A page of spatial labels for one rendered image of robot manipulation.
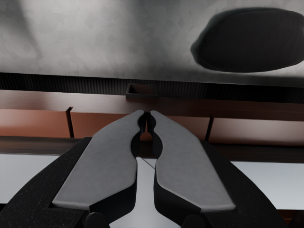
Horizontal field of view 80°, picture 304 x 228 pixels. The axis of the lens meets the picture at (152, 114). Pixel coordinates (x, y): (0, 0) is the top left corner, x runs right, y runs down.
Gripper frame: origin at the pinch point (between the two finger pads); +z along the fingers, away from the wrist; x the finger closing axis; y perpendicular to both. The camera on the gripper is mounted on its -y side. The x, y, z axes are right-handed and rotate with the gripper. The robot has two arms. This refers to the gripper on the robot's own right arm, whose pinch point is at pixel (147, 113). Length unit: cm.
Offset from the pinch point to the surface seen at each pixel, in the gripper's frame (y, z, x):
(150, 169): 10.9, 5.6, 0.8
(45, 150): 9.0, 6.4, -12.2
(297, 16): -7.7, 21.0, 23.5
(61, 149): 9.0, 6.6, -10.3
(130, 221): 21.6, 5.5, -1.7
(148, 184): 13.5, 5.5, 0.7
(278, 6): -9.0, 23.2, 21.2
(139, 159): 9.2, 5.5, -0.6
